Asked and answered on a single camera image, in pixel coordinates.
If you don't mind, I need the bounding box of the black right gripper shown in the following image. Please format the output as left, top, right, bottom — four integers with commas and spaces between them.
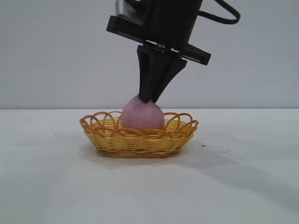
106, 0, 212, 104

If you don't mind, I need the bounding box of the pink peach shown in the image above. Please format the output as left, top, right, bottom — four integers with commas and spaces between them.
121, 95, 164, 131

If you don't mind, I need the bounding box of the yellow woven wicker basket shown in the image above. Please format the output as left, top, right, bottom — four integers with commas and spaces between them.
79, 111, 199, 159

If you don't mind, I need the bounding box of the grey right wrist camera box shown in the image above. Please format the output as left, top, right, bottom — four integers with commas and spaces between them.
115, 0, 143, 19

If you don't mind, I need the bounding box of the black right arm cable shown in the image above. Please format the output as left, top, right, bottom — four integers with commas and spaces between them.
198, 0, 241, 25

